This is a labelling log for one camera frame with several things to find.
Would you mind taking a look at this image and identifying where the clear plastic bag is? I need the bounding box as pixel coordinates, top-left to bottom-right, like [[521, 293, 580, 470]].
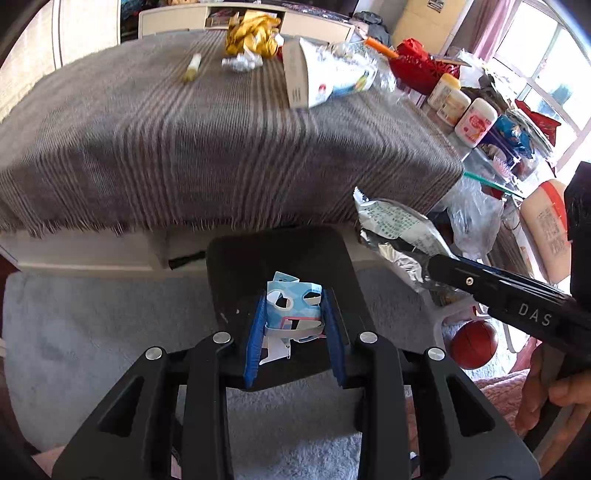
[[443, 176, 504, 260]]

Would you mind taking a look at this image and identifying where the white cream cap bottle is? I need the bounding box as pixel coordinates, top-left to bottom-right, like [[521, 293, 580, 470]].
[[437, 89, 472, 127]]

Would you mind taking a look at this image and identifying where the grey plaid table cloth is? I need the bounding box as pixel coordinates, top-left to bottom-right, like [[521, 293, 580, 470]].
[[1, 31, 463, 236]]

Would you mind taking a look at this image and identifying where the yellow glue stick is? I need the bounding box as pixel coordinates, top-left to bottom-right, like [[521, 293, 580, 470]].
[[182, 53, 201, 82]]

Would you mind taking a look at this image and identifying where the cream tv cabinet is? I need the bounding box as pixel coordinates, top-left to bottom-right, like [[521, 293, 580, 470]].
[[138, 1, 356, 43]]

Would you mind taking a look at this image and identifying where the beige red cushion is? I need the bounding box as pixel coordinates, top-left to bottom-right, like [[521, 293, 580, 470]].
[[520, 180, 571, 284]]

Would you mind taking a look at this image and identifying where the yellow plastic bag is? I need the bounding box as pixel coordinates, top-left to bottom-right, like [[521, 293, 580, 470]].
[[225, 11, 281, 59]]

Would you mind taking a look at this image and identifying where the black trash bin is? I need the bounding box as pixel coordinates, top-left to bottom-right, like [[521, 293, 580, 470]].
[[193, 226, 375, 391]]

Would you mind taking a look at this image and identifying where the pink curtain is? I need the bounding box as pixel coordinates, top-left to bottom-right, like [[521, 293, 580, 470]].
[[470, 0, 515, 61]]

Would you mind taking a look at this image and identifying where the blue crushed paper carton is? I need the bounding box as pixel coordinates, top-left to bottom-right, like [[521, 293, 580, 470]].
[[259, 271, 325, 365]]

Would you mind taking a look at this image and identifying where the white paper ball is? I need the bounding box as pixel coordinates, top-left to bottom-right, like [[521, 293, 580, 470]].
[[221, 48, 263, 73]]

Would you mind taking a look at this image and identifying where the silver foil snack bag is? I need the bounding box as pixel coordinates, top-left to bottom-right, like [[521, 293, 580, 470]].
[[353, 187, 456, 295]]

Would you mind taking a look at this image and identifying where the yellow cap white bottle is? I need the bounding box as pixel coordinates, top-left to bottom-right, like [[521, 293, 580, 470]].
[[427, 73, 461, 110]]

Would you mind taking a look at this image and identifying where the red ball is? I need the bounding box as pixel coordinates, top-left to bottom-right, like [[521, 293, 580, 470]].
[[450, 320, 498, 370]]

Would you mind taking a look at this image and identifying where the white red label bottle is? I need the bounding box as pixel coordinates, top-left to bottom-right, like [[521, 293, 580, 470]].
[[454, 98, 498, 148]]

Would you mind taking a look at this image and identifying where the red plastic basket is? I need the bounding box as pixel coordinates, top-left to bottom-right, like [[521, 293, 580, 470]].
[[390, 38, 460, 96]]

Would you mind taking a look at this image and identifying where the white green cardboard box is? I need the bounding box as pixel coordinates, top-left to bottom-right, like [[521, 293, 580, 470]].
[[281, 38, 378, 109]]

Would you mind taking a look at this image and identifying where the orange handled tool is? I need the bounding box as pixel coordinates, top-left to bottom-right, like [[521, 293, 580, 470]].
[[363, 37, 400, 59]]

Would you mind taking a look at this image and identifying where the person's right hand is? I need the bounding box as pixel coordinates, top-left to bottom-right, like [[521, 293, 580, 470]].
[[515, 345, 590, 442]]

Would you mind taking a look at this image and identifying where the red snack bag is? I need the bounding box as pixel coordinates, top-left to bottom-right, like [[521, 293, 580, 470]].
[[515, 100, 561, 147]]

